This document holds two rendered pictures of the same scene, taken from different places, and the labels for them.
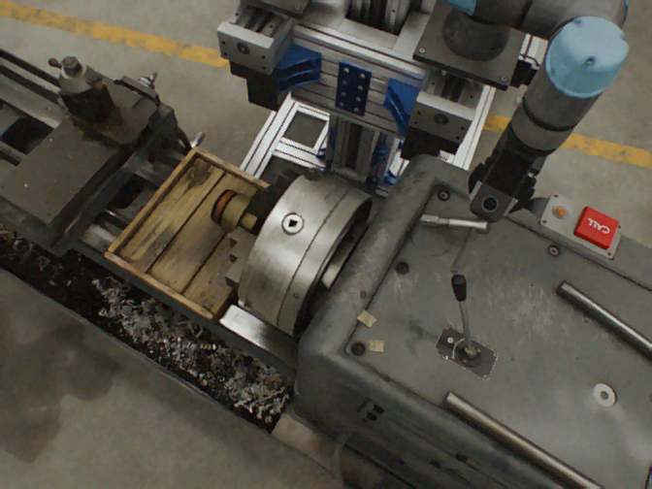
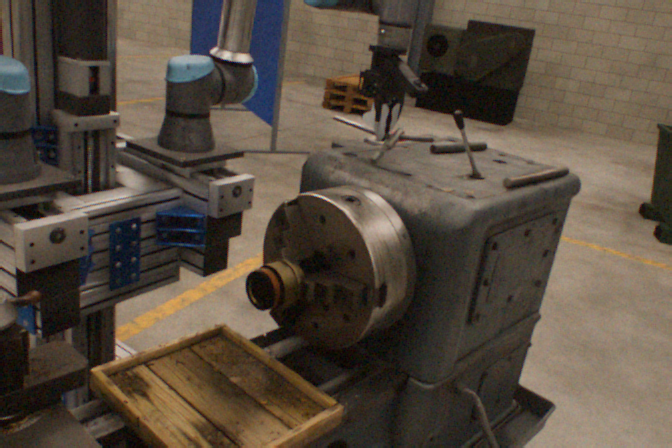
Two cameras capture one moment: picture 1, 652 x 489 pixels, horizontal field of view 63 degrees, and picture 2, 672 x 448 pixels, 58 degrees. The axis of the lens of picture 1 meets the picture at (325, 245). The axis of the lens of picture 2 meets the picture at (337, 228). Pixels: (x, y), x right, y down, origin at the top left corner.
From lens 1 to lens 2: 122 cm
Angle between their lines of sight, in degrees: 64
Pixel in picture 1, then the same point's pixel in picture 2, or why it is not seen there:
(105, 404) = not seen: outside the picture
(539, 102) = (404, 13)
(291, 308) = (409, 250)
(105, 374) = not seen: outside the picture
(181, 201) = (161, 406)
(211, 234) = (226, 392)
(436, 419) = (519, 193)
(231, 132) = not seen: outside the picture
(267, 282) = (387, 245)
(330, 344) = (467, 203)
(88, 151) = (38, 430)
